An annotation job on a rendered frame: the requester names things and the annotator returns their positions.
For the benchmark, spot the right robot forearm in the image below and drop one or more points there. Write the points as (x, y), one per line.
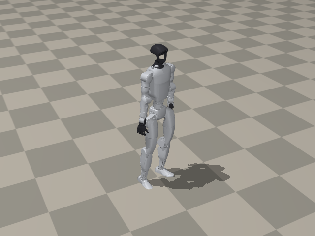
(143, 110)

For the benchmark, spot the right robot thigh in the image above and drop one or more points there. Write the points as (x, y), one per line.
(152, 136)

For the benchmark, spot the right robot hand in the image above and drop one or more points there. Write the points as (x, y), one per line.
(142, 128)

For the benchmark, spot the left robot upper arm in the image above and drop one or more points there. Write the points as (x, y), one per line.
(172, 85)

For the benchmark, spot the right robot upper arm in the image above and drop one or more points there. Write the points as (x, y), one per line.
(146, 78)

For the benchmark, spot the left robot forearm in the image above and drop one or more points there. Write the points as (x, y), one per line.
(170, 97)

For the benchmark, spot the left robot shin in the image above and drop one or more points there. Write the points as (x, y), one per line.
(163, 154)

